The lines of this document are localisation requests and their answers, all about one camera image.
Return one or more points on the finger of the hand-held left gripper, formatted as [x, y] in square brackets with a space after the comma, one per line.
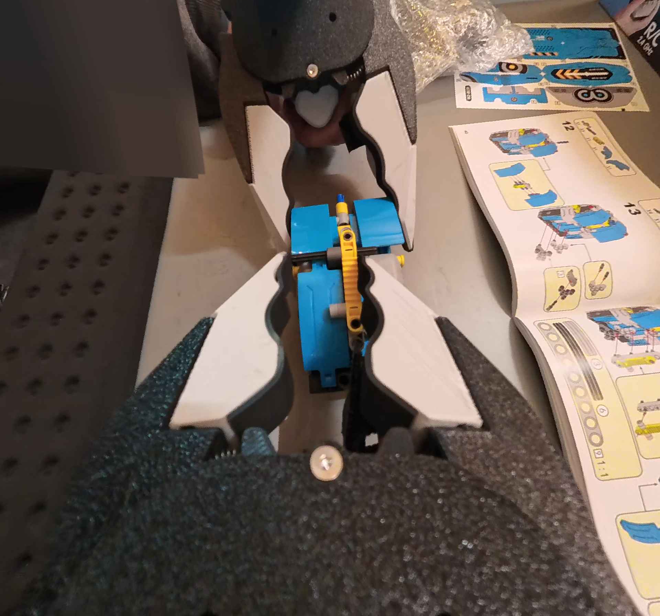
[397, 152]
[265, 162]

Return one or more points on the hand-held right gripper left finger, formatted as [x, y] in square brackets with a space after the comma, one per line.
[232, 363]

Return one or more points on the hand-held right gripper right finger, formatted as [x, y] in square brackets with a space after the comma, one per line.
[423, 363]

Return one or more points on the blue yellow toy brick model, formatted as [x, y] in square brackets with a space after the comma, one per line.
[376, 224]

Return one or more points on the blue curved panel piece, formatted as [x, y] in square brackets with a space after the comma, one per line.
[319, 327]

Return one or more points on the thin black axle rod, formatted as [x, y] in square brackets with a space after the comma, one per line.
[309, 256]

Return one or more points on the person's left forearm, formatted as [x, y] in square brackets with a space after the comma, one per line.
[201, 33]

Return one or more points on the grey desk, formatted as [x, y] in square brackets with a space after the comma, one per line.
[464, 291]

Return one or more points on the person's left hand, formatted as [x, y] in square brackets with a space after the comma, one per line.
[314, 139]

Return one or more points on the clear plastic bag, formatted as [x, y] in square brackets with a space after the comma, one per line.
[443, 23]

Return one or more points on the white instruction booklet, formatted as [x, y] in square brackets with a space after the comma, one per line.
[593, 368]

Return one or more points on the printed paper sheet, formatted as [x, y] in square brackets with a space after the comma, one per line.
[567, 54]

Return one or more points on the dark blue toy kit box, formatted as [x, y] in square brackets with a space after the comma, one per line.
[639, 7]

